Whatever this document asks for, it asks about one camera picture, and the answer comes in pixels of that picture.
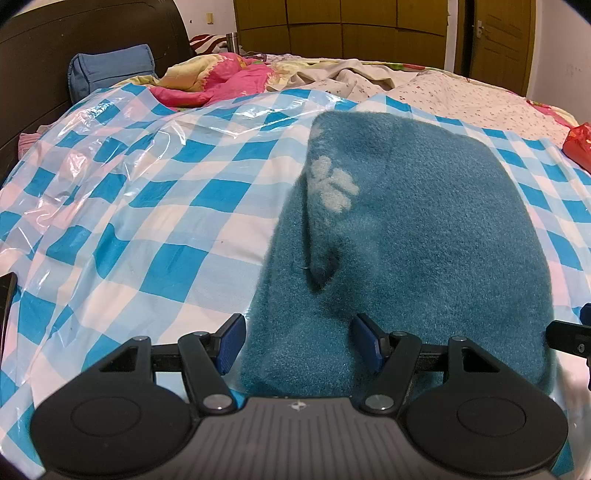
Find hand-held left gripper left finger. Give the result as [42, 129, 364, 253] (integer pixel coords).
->
[99, 313, 247, 412]

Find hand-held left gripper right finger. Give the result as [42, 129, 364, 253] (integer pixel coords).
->
[351, 313, 502, 412]

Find teal fleece towel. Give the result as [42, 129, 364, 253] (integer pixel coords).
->
[240, 110, 557, 400]

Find blue white checkered plastic sheet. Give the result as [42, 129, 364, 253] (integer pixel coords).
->
[0, 83, 591, 480]

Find red plastic bag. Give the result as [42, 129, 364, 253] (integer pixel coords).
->
[561, 122, 591, 174]

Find black flat object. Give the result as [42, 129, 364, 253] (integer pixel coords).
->
[0, 272, 19, 354]

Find white floral bed sheet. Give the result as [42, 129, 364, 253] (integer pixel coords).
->
[388, 69, 578, 148]

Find pink floral quilt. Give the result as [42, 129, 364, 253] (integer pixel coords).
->
[113, 52, 287, 109]

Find beige cloth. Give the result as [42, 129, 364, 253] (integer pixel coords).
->
[265, 58, 426, 100]

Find pink cloth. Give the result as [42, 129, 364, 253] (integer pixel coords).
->
[18, 131, 47, 158]

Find wooden door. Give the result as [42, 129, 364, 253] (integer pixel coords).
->
[466, 0, 536, 95]

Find blue pillow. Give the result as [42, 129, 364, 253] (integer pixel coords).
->
[68, 44, 158, 103]

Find zebra striped pillow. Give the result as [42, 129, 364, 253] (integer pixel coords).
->
[189, 33, 232, 56]

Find wooden wardrobe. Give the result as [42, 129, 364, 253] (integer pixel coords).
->
[233, 0, 451, 72]

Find dark wooden headboard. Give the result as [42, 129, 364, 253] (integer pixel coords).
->
[0, 0, 192, 183]

